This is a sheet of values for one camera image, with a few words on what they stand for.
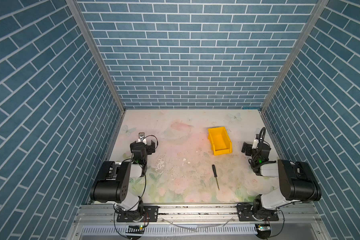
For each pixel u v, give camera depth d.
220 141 1.02
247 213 0.74
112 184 0.45
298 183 0.45
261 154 0.72
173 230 0.77
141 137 0.79
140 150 0.71
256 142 0.84
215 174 0.87
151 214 0.73
